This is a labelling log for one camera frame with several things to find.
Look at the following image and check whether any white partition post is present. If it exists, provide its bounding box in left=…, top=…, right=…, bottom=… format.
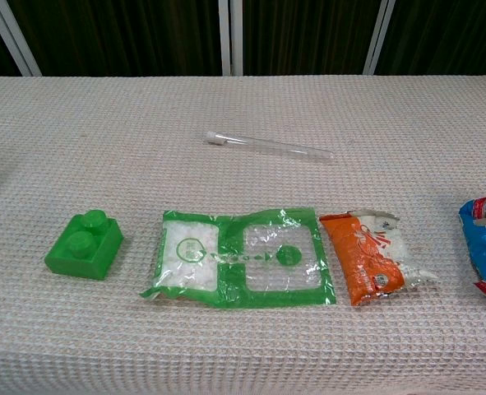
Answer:
left=218, top=0, right=243, bottom=77
left=0, top=0, right=42, bottom=77
left=363, top=0, right=396, bottom=77

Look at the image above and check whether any green toy building block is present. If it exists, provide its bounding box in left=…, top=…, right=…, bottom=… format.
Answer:
left=44, top=208, right=125, bottom=281

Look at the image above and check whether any orange white snack bag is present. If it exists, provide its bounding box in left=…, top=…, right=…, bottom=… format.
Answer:
left=318, top=210, right=441, bottom=306

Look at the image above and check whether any clear glass test tube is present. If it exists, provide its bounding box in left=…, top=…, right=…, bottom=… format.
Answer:
left=203, top=130, right=335, bottom=163

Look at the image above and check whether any green clear plastic bag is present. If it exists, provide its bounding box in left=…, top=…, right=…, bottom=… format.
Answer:
left=139, top=207, right=337, bottom=309

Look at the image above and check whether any beige waffle tablecloth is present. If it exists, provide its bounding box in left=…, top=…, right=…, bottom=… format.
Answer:
left=0, top=75, right=486, bottom=395

